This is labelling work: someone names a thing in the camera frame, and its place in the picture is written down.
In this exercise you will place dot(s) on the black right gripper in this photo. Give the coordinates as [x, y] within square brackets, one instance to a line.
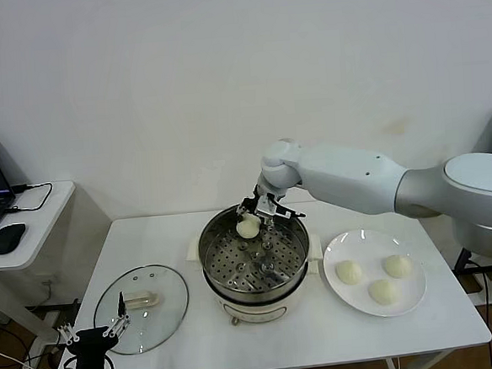
[263, 193]

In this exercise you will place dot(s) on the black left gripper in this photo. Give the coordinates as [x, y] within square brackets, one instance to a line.
[91, 351]

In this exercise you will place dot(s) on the white steamed baozi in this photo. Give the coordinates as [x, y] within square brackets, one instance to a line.
[383, 292]
[248, 228]
[397, 266]
[349, 272]

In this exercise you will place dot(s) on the glass pot lid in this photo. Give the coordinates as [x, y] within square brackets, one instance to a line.
[154, 326]

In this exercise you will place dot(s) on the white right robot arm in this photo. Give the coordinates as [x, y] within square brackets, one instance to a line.
[347, 177]

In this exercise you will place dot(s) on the stainless steel steamer basket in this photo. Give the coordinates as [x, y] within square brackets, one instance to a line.
[294, 236]

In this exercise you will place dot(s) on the white round plate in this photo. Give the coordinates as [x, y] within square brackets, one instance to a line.
[347, 245]

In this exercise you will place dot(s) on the cream electric pot base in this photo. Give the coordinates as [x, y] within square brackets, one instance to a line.
[259, 312]

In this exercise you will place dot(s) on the black computer mouse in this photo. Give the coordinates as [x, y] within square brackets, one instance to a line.
[8, 239]

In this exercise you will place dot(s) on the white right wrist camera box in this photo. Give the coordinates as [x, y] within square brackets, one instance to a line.
[268, 206]

